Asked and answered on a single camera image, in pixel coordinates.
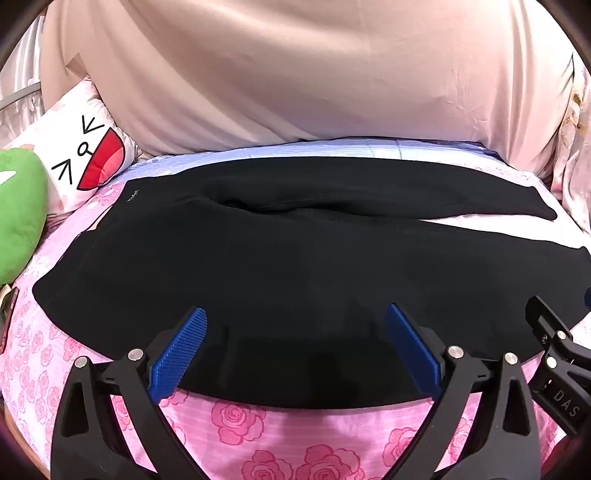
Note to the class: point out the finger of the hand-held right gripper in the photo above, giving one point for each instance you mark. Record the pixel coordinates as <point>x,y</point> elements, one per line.
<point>547,321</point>

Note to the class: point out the floral folded blanket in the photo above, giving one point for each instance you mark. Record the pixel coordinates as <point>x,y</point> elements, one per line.
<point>575,152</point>

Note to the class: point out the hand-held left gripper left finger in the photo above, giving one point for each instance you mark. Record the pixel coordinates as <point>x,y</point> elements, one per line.
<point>183,350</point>

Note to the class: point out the green plush toy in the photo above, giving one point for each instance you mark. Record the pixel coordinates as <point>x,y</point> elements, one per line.
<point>18,212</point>

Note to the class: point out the cartoon face pillow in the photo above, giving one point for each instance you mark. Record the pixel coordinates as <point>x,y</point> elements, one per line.
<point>87,143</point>

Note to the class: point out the black pants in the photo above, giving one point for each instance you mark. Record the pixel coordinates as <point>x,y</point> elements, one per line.
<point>286,277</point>

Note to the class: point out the pink floral bed sheet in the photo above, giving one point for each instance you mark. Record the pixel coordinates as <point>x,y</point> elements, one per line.
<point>277,438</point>

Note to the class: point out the beige blanket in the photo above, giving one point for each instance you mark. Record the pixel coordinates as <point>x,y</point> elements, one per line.
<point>300,74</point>

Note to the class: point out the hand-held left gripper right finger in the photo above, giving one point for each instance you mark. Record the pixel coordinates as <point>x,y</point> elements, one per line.
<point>411,344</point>

